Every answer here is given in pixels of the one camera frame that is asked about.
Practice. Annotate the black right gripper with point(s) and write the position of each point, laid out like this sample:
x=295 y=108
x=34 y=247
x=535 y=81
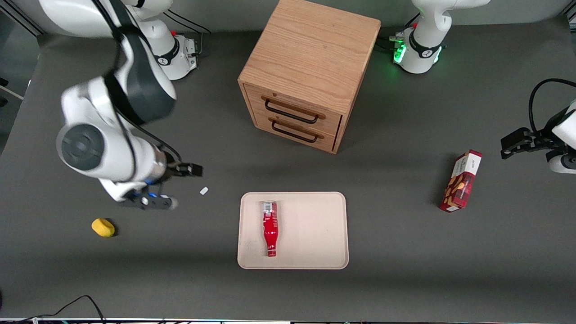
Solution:
x=176 y=169

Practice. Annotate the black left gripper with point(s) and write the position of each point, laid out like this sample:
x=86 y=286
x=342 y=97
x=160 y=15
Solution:
x=539 y=136

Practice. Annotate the red coke bottle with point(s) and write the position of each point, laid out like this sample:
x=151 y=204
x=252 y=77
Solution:
x=270 y=227

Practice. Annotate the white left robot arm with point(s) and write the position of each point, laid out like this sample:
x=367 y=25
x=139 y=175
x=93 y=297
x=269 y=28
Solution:
x=425 y=49

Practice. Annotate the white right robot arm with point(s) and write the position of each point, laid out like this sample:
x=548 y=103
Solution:
x=90 y=148

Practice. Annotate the beige rectangular tray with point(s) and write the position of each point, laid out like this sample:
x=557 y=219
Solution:
x=315 y=230

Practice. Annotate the red plaid cookie box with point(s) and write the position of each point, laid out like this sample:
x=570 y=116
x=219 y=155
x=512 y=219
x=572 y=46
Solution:
x=461 y=182

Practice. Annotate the small yellow lemon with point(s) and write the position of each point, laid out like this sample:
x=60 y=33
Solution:
x=103 y=227

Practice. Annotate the narrow wooden drawer front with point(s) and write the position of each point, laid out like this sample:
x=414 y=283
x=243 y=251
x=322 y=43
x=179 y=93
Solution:
x=326 y=143

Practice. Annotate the wide wooden drawer front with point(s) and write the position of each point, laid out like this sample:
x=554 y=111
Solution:
x=330 y=122

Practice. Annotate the wooden drawer cabinet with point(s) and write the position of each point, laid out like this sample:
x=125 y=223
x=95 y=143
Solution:
x=310 y=49

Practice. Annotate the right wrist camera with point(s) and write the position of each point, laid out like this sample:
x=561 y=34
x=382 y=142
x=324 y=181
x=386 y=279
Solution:
x=155 y=202

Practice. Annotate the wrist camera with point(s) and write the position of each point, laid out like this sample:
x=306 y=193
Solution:
x=562 y=164
x=155 y=202

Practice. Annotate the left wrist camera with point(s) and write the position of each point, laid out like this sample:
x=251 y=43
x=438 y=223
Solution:
x=562 y=164

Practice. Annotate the grey aluminium frame rail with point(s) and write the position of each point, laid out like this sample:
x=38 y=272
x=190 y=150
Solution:
x=22 y=20

